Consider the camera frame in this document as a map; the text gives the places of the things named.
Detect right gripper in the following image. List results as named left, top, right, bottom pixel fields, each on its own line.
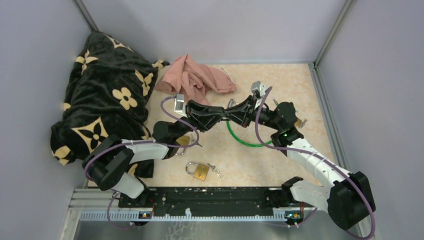
left=219, top=94, right=280, bottom=131

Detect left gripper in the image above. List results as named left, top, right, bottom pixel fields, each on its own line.
left=173, top=101, right=228, bottom=142

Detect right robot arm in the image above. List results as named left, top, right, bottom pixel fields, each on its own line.
left=226, top=96, right=376, bottom=230

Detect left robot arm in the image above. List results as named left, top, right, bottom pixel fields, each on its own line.
left=82, top=100, right=228, bottom=207

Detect pink cloth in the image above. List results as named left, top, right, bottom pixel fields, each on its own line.
left=154, top=54, right=237, bottom=105

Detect black floral blanket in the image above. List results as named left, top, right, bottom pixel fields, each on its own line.
left=50, top=31, right=168, bottom=165

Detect green cable lock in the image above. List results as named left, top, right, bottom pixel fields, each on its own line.
left=226, top=98, right=272, bottom=148

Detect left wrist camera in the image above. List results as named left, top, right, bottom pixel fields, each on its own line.
left=174, top=94, right=187, bottom=117

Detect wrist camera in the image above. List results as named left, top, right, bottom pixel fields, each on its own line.
left=174, top=94, right=187, bottom=117
left=250, top=80, right=267, bottom=99

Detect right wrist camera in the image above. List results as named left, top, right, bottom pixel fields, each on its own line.
left=250, top=80, right=267, bottom=99

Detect brass padlock on cable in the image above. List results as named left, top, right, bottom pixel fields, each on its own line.
left=294, top=118, right=308, bottom=129

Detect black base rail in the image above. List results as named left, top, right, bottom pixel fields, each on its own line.
left=118, top=186, right=299, bottom=217

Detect aluminium frame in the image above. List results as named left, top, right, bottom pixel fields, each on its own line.
left=59, top=0, right=382, bottom=240

